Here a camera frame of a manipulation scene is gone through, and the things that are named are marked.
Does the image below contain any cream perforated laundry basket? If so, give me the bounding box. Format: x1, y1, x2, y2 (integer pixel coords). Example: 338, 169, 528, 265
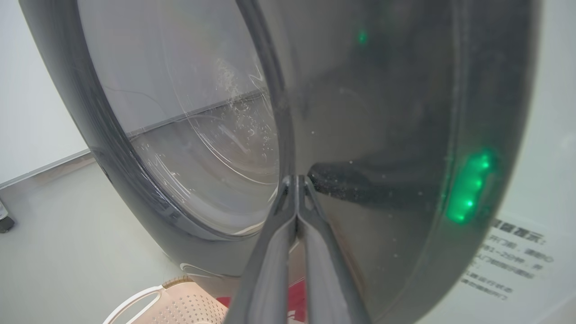
103, 277, 230, 324

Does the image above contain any black text instruction label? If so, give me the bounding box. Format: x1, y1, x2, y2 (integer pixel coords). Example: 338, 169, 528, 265
459, 218, 555, 302

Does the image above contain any white partition board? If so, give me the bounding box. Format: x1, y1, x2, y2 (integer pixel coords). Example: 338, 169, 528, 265
0, 0, 93, 189

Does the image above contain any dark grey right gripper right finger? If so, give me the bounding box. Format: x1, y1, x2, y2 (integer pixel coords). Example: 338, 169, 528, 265
297, 175, 372, 324

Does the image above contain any black caster wheel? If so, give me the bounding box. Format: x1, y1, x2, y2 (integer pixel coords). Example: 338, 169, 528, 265
0, 200, 15, 234

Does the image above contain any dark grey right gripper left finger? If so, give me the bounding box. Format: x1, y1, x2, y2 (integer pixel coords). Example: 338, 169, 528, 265
225, 175, 298, 324

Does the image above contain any white washing machine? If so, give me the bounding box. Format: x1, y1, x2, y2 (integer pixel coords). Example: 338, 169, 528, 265
416, 0, 576, 324

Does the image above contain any dark round glass washer door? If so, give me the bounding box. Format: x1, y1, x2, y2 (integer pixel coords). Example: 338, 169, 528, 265
19, 0, 543, 324

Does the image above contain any red and white garment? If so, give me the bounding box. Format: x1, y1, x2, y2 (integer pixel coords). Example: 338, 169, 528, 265
216, 279, 309, 324

